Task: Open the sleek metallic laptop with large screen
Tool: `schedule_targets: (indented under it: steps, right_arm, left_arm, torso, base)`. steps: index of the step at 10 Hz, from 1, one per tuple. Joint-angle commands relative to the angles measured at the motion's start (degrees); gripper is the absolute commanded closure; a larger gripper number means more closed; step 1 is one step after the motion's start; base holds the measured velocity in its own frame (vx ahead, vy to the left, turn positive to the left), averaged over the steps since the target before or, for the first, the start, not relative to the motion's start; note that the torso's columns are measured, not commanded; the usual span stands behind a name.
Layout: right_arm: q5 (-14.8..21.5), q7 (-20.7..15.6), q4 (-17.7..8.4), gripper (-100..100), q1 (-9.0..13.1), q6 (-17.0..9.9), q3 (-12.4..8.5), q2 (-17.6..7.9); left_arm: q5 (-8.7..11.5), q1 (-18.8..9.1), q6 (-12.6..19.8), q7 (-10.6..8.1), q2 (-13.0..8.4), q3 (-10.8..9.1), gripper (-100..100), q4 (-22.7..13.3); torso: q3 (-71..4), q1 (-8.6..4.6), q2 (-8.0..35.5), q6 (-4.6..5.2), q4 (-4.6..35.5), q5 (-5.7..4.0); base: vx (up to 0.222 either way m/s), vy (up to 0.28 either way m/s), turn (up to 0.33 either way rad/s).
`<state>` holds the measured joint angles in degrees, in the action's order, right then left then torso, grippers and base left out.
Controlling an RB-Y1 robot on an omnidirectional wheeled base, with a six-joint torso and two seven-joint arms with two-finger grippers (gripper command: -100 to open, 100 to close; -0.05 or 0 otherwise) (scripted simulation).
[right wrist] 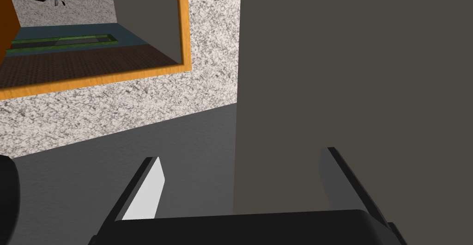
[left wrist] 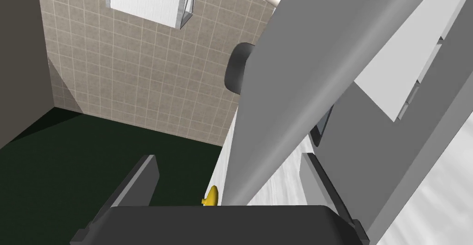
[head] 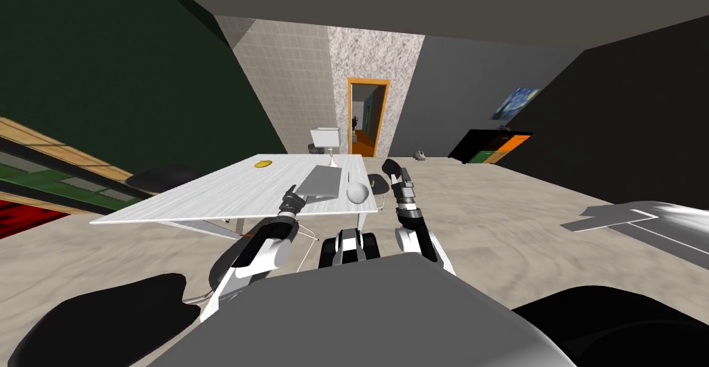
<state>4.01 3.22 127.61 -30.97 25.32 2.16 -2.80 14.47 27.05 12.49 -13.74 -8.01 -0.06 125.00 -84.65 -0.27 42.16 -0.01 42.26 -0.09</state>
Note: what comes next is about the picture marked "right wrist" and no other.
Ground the orange-brown cabinet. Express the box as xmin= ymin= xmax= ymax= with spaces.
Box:
xmin=0 ymin=0 xmax=22 ymax=65

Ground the grey-brown door leaf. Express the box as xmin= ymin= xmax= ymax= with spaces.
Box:
xmin=233 ymin=0 xmax=473 ymax=245

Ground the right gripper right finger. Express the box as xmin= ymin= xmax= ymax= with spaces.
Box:
xmin=319 ymin=147 xmax=389 ymax=225

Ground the green rug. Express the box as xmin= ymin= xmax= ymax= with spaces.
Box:
xmin=6 ymin=34 xmax=120 ymax=56

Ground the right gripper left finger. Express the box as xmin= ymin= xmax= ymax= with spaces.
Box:
xmin=109 ymin=156 xmax=165 ymax=227

